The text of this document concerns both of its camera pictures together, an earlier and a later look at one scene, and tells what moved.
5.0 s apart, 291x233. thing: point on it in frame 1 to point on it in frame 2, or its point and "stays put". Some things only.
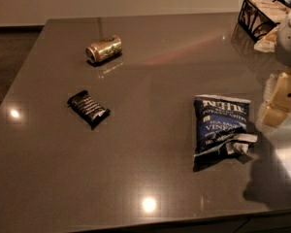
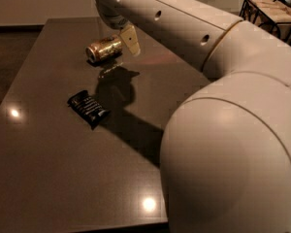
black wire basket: x=260 y=14 stays put
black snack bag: x=88 y=108 stays put
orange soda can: x=104 y=49 stays put
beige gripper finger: x=287 y=92 to x=117 y=20
